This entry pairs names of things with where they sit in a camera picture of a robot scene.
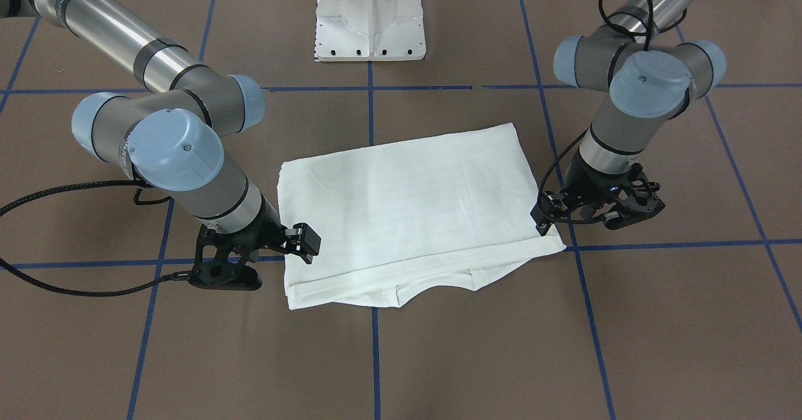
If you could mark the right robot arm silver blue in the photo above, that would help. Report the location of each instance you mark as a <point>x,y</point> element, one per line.
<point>171,140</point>

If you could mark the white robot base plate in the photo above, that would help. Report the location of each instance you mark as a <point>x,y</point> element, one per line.
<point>369,31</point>

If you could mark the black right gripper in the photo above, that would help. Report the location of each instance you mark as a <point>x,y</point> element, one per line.
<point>265,227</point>

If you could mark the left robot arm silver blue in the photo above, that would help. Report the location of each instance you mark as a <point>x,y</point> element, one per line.
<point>646,85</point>

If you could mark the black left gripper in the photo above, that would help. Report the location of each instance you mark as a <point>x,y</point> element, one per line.
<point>584,189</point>

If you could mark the white long-sleeve printed shirt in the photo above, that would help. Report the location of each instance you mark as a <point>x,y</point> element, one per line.
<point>396,220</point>

